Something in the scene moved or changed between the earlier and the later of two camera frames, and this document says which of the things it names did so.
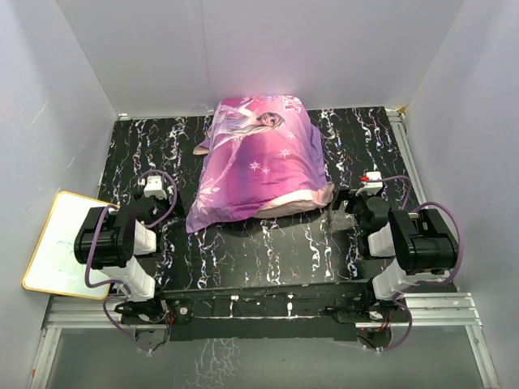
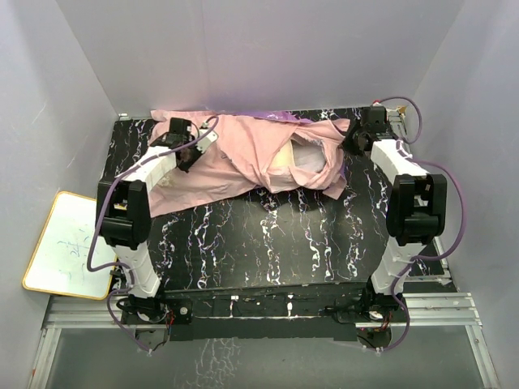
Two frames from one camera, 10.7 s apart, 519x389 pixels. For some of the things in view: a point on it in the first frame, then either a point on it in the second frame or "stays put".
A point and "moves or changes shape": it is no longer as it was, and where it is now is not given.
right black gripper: [345, 194] to [348, 147]
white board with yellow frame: [53, 267] stays put
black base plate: [324, 312] stays put
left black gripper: [164, 202] to [196, 155]
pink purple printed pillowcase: [261, 155] moves or changes shape
